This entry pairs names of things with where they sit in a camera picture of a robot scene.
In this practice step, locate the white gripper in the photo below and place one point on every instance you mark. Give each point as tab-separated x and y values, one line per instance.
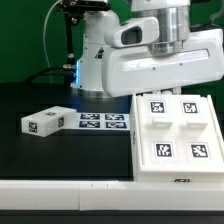
129	66

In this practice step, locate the white cabinet body box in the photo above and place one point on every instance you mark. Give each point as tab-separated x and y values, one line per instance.
177	173

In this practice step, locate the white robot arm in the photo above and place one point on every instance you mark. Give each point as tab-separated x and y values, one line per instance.
152	51

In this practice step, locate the white base tag sheet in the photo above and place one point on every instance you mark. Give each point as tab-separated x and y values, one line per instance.
100	121

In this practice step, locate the white block with tags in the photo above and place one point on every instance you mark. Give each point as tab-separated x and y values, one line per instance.
48	121

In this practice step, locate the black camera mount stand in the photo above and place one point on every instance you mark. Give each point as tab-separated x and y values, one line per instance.
74	11

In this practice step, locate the white front obstacle rail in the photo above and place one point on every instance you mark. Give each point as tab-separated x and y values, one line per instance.
110	195

